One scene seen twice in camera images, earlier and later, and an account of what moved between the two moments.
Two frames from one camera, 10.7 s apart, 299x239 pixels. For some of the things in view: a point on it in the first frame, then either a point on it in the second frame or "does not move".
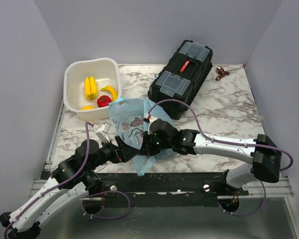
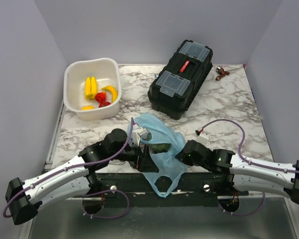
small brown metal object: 221,72 does not move
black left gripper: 122,153 to 142,162
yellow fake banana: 113,91 does not move
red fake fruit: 103,101 to 100,96
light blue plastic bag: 130,118 to 169,165
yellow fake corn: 90,88 does not move
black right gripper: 146,148 to 182,156
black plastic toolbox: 182,77 does not move
